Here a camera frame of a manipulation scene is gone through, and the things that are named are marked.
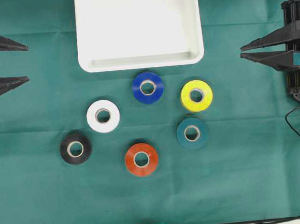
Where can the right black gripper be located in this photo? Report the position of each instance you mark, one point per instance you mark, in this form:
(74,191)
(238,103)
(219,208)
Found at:
(282,60)

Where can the black tape roll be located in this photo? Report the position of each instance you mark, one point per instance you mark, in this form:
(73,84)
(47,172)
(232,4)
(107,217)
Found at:
(66,146)

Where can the yellow tape roll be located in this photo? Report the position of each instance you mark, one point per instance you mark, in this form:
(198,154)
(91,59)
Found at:
(204,89)

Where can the white tape roll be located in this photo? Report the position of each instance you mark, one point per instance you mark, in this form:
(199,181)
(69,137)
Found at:
(103,105)

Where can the orange tape roll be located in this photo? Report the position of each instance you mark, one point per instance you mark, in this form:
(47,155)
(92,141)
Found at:
(149,151)

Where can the teal tape roll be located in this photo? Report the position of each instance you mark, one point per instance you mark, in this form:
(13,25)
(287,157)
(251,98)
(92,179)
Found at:
(192,133)

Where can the blue tape roll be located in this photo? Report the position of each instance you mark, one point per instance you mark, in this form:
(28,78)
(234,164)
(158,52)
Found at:
(148,77)

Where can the green table cloth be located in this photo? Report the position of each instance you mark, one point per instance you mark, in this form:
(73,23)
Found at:
(248,170)

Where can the white plastic tray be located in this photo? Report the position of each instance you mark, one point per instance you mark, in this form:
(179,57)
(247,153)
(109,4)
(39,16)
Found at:
(134,34)

